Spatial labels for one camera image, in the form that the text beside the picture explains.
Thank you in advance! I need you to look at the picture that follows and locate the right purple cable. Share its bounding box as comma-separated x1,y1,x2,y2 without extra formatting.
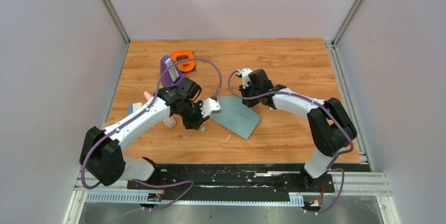
227,70,356,215

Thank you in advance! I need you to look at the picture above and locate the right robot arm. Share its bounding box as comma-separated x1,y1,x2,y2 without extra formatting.
234,68,358,191

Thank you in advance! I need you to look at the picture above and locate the aluminium frame rail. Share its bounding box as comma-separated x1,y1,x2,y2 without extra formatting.
62,172,400,223

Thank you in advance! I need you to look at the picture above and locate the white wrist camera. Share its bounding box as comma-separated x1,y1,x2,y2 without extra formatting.
200,98,222,118
236,68,252,89

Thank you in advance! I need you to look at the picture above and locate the grey-green envelope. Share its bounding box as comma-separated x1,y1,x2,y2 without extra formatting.
210,96,260,140

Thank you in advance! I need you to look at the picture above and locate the pink toy microphone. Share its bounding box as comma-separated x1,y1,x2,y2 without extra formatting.
143,91,177,128

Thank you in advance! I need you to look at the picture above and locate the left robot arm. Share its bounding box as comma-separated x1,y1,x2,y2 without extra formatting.
79,78,222,189

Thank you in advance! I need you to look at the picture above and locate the purple cable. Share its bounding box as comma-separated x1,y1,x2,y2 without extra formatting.
80,58,224,212
227,70,356,215

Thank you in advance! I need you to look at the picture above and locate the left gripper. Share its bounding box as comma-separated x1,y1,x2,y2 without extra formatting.
177,100,210,130

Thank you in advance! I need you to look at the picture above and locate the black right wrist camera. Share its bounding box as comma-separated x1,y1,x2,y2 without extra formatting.
248,69,273,89

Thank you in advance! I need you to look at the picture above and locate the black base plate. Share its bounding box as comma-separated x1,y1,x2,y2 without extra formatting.
127,163,335,202

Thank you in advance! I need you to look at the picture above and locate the purple stand with device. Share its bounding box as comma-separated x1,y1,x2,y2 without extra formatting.
160,55,185,87

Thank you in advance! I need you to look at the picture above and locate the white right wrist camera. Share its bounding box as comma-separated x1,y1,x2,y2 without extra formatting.
236,68,252,89

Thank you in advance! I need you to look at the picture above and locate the white blue toy brick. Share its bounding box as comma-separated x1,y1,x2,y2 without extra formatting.
128,103,143,114

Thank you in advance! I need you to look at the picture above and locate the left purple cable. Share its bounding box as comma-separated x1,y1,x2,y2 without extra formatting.
80,58,224,212

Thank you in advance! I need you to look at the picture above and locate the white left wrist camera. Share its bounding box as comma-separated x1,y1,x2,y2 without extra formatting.
200,98,222,118

